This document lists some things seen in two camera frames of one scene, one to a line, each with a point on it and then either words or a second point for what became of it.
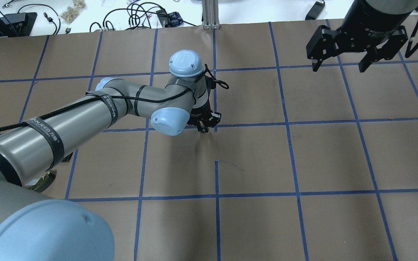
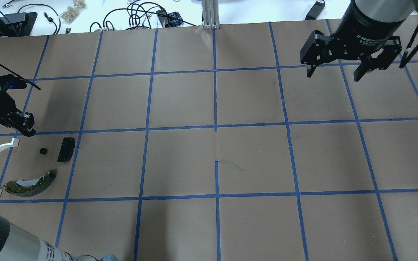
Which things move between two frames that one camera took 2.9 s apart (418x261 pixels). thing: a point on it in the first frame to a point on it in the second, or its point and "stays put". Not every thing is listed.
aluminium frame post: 210,9 stays put
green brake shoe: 40,184 stays put
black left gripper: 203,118 to 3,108
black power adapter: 315,11 stays put
